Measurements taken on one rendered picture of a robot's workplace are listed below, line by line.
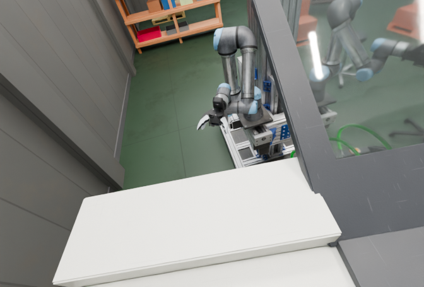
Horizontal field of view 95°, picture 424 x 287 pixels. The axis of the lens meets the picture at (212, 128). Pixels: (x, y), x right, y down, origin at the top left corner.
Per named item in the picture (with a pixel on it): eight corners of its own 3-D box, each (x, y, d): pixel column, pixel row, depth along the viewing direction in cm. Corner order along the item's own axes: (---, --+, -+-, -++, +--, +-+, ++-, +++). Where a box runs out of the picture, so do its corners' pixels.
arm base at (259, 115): (240, 111, 154) (239, 101, 147) (259, 106, 155) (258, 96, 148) (247, 123, 144) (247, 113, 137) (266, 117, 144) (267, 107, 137)
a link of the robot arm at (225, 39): (243, 109, 140) (237, 30, 102) (223, 109, 144) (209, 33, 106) (245, 99, 148) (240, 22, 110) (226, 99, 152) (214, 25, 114)
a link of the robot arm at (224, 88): (232, 93, 114) (231, 81, 108) (229, 106, 106) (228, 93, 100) (219, 94, 116) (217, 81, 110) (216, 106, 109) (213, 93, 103)
